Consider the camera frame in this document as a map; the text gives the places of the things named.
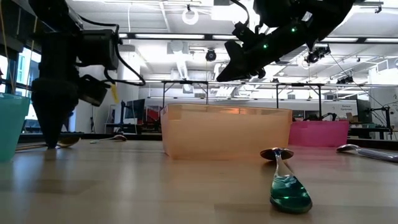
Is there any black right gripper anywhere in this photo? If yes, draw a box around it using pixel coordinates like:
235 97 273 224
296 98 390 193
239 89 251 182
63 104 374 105
216 27 295 83

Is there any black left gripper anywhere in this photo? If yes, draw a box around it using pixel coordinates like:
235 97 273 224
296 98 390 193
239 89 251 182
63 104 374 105
30 30 109 149

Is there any translucent orange plastic bin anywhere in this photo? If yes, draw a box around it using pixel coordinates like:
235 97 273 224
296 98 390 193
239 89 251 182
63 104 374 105
160 103 294 161

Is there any iridescent rainbow metal spoon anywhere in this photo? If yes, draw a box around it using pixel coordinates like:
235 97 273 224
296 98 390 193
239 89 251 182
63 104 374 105
259 147 313 215

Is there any silver spoon purple handle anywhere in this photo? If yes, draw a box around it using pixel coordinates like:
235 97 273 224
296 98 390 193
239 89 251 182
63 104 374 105
335 143 398 164

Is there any large black-framed window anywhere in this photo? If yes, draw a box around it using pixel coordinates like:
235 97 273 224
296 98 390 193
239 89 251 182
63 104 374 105
0 46 77 133

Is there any translucent green plastic bin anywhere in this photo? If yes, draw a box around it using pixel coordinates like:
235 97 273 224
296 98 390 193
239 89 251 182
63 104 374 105
0 92 31 162

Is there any yellow label tag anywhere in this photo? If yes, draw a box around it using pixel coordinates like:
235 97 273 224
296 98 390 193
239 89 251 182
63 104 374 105
109 83 121 105

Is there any black computer monitor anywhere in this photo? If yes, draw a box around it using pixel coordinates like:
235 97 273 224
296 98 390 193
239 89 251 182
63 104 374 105
124 98 146 121
356 98 373 124

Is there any black ceiling spotlight cluster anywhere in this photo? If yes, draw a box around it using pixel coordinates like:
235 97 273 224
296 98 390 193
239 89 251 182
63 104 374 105
303 45 332 65
336 75 355 85

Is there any red object behind monitor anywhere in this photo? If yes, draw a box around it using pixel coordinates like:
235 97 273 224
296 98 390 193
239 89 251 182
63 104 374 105
145 105 162 124

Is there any translucent pink plastic bin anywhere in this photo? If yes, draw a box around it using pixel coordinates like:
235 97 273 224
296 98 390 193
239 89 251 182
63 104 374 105
288 120 351 148

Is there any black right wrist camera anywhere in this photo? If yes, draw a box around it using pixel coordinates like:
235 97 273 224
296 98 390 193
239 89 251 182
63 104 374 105
232 21 261 43

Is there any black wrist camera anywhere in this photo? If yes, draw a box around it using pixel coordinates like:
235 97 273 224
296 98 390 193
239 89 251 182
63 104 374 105
76 29 120 71
232 21 261 43

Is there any black metal stand frame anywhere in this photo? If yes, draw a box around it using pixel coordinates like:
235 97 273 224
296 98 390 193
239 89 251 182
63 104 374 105
275 82 323 121
161 80 210 106

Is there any white ventilation duct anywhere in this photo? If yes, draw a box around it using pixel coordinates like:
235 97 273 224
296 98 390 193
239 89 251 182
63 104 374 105
167 39 194 81

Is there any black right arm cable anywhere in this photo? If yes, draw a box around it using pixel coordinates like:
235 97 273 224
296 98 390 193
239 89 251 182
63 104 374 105
229 0 250 26

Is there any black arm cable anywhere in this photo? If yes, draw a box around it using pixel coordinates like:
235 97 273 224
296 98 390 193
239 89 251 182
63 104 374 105
74 15 147 87
229 0 250 26

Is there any silver spiral air duct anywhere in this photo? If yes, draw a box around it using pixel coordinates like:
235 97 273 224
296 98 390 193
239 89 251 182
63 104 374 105
270 46 312 67

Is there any white hanging ring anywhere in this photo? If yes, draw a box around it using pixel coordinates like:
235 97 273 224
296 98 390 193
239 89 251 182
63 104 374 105
182 7 200 26

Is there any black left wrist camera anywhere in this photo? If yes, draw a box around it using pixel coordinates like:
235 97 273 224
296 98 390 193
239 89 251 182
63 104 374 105
76 29 120 71

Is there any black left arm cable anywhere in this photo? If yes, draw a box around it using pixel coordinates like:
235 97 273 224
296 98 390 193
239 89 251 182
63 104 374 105
74 15 147 87

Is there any white wall sign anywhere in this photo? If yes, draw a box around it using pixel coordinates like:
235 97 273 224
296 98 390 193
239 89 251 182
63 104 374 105
330 101 358 121

